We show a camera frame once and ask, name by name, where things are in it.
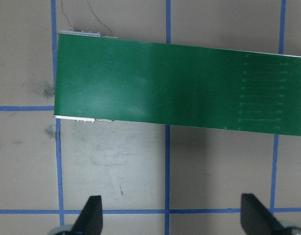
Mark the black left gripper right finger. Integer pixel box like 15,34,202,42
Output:
240,193,286,235

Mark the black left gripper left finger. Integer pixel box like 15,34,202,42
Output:
71,195,103,235

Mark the green conveyor belt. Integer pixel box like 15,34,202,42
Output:
54,31,301,136

